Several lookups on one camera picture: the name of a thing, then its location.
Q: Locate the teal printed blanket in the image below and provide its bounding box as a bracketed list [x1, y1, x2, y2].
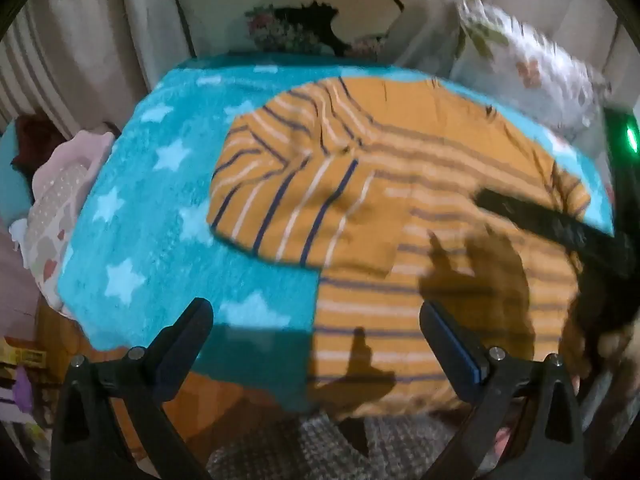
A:
[56, 52, 616, 411]

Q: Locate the purple plastic item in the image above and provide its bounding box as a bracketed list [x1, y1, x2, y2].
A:
[12, 367, 37, 411]

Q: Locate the grey knitted cloth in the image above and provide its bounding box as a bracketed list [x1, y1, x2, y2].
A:
[207, 412, 481, 480]

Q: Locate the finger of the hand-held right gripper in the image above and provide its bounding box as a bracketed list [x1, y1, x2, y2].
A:
[474, 187, 640, 282]

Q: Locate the dark red cloth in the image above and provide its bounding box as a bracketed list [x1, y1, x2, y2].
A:
[12, 115, 68, 173]

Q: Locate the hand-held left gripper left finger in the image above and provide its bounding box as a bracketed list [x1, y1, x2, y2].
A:
[50, 297, 216, 480]

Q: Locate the white leaf print pillow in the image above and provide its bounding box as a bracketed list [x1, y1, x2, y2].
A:
[450, 0, 613, 133]

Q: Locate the pink dotted cushion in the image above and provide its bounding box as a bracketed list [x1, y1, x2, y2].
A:
[10, 130, 118, 311]

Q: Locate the striped beige cloth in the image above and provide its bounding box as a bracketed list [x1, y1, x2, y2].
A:
[0, 10, 76, 141]

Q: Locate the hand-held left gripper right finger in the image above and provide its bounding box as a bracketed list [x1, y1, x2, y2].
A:
[419, 300, 586, 480]

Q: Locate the orange striped sweater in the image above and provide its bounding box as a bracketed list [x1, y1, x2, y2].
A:
[207, 76, 593, 418]

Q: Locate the yellow box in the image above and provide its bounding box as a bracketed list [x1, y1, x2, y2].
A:
[0, 337, 48, 367]

